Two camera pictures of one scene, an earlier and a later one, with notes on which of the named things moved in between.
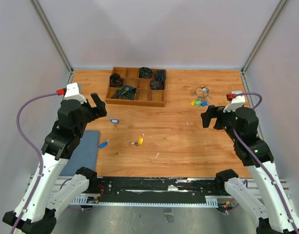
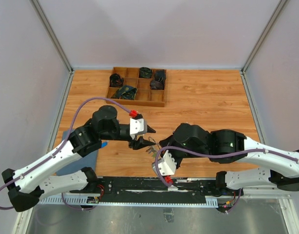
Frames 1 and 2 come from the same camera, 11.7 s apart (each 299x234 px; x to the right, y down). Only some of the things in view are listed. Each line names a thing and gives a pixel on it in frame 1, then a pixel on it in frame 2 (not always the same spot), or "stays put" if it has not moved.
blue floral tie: [126, 92] stays put
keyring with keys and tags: [202, 92] -> [152, 149]
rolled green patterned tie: [145, 72] stays put
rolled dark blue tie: [160, 75] stays put
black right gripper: [220, 113] -> [167, 142]
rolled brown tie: [156, 85] stays put
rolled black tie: [116, 80] stays put
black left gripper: [100, 110] -> [141, 143]
